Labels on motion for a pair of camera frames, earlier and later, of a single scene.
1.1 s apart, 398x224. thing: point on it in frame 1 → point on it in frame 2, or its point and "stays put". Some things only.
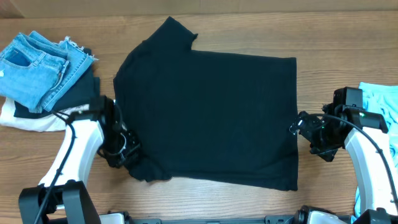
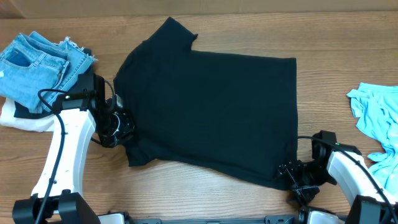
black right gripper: (328, 152) → (306, 195)
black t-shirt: (208, 114) stays put
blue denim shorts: (38, 73) stays put
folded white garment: (50, 122) stays put
